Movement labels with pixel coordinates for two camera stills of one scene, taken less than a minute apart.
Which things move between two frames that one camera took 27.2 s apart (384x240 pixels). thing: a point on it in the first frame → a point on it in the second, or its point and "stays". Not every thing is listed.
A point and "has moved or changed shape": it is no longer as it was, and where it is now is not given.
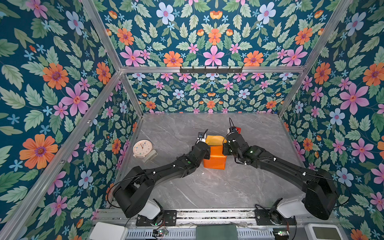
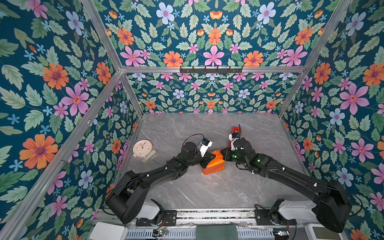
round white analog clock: (141, 147) stays
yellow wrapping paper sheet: (217, 160) has moved or changed shape
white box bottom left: (102, 231) stays
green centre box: (225, 232) stays
